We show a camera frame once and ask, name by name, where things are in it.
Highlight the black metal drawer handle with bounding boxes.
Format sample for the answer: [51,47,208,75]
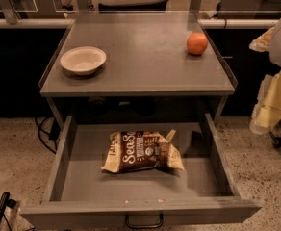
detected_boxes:
[124,213,165,230]

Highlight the white horizontal rail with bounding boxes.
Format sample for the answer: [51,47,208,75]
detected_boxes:
[0,19,277,29]

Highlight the brown sea salt chip bag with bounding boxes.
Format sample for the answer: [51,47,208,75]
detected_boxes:
[101,130,185,173]

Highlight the orange fruit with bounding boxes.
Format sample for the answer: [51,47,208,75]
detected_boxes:
[187,33,208,56]

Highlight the open grey top drawer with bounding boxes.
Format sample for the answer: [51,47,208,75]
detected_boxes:
[20,115,261,230]

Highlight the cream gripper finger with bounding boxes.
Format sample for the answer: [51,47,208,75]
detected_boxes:
[249,27,274,52]
[249,71,281,135]

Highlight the grey cabinet counter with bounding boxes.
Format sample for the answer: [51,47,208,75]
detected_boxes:
[38,13,239,123]

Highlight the white paper bowl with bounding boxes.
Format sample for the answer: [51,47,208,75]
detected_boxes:
[60,46,107,76]

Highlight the black floor cables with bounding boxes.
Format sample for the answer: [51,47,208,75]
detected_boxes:
[34,116,60,155]

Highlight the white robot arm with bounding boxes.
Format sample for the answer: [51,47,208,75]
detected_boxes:
[249,18,281,135]

